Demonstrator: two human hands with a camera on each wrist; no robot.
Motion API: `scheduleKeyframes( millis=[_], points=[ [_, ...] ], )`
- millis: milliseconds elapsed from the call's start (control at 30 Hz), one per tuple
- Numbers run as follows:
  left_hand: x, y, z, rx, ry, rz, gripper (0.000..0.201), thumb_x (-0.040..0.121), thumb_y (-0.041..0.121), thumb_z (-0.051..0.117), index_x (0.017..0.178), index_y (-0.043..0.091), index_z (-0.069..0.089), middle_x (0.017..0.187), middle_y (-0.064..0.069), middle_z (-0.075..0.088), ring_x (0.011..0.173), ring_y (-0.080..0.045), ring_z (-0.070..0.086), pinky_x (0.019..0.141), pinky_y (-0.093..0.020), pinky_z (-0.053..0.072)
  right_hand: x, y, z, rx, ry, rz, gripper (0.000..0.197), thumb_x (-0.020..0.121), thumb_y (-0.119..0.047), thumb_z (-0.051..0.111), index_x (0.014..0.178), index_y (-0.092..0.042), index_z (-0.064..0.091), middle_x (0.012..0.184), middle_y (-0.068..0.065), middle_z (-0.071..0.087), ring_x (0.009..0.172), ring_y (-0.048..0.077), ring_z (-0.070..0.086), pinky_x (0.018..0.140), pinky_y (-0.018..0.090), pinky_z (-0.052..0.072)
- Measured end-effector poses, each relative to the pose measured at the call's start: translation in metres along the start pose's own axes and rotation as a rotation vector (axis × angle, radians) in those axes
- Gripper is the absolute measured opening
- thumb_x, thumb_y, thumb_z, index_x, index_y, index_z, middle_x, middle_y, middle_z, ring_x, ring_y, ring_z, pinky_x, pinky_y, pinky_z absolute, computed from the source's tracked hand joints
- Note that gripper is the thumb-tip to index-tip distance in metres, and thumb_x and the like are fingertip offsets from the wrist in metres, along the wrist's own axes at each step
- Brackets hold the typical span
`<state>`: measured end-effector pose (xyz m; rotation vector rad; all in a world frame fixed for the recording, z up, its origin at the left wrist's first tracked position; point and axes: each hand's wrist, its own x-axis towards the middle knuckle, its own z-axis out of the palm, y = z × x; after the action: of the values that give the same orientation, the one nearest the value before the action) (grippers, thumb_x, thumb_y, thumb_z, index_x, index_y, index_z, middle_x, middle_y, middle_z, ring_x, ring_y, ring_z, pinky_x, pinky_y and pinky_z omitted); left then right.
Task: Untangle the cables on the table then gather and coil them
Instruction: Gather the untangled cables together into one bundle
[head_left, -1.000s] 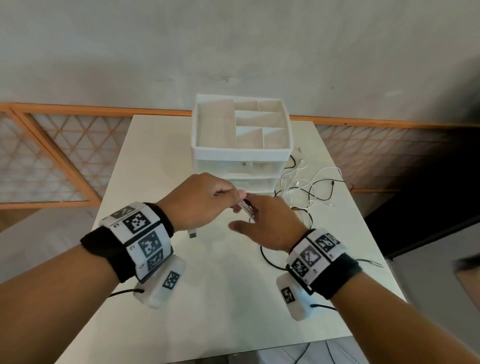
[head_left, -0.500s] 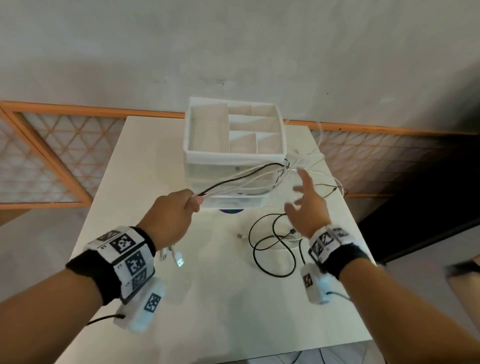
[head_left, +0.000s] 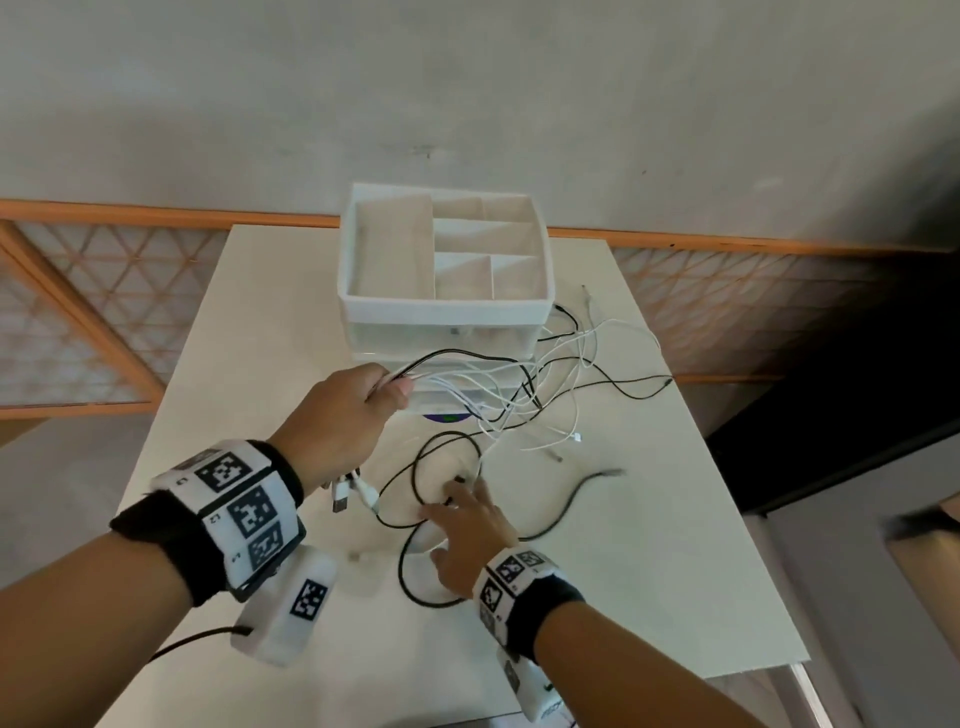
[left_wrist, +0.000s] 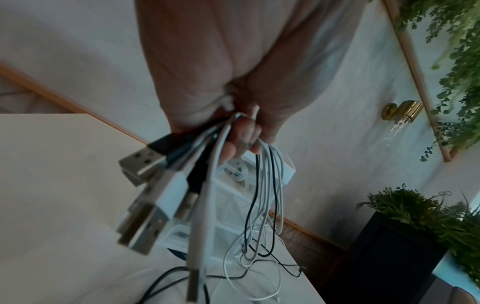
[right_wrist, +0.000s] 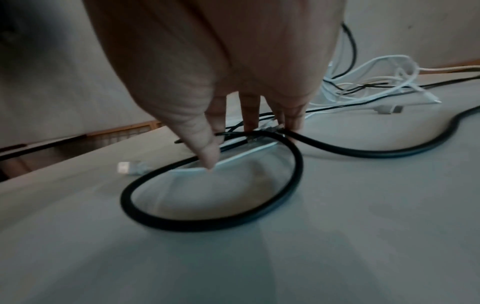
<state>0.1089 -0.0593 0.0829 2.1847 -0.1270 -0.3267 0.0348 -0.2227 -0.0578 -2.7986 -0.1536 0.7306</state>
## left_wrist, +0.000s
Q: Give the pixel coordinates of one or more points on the person's left hand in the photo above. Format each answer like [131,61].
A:
[232,53]

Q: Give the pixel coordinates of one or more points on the clear plastic drawer organizer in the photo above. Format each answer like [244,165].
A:
[228,204]

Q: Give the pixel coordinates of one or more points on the wooden baseboard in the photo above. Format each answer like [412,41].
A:
[75,102]

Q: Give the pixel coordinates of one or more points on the hanging green plant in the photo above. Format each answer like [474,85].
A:
[459,77]

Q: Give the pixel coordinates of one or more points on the green potted fern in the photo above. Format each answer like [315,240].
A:
[416,207]

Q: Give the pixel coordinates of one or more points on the black square planter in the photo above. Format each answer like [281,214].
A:
[393,261]

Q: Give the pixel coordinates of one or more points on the wooden frame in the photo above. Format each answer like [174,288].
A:
[414,68]

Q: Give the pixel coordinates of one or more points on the gold wall fixture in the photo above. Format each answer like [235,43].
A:
[407,109]

